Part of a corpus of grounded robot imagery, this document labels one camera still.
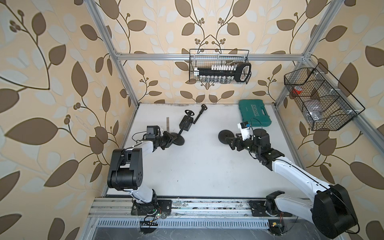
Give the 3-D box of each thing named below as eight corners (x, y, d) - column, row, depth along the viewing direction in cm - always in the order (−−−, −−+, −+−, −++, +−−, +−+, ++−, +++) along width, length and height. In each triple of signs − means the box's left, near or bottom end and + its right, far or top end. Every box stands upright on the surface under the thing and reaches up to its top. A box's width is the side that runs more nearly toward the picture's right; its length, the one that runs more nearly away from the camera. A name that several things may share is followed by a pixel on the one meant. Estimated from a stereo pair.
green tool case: (243, 127, 109) (245, 122, 104) (237, 103, 125) (238, 98, 120) (270, 127, 109) (273, 122, 104) (260, 103, 125) (263, 98, 120)
